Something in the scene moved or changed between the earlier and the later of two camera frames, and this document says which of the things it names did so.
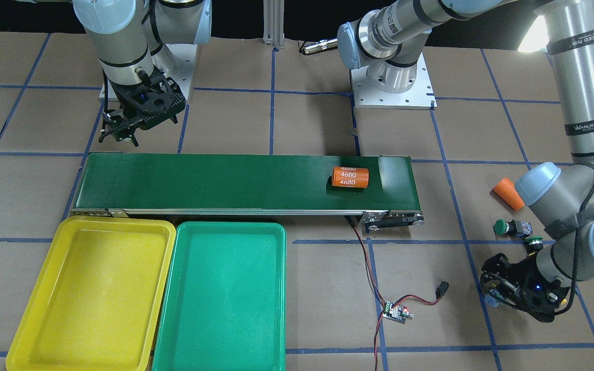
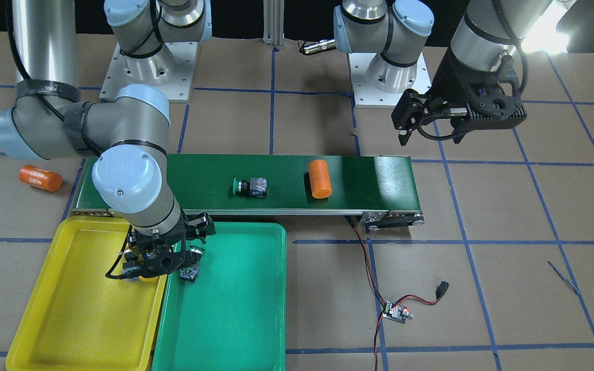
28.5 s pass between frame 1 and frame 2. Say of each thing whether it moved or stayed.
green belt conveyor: stayed
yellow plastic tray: stayed
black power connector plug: stayed
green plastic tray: stayed
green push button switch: moved
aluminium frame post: stayed
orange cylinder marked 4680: moved
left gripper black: moved
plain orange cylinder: moved
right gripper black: moved
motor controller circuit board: stayed
